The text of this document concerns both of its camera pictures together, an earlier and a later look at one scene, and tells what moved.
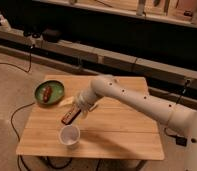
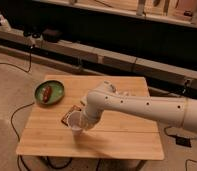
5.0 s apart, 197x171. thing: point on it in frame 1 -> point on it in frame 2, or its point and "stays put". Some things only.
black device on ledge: [51, 35] stays put
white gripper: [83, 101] -> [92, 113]
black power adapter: [181, 141] stays put
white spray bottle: [4, 23] stays put
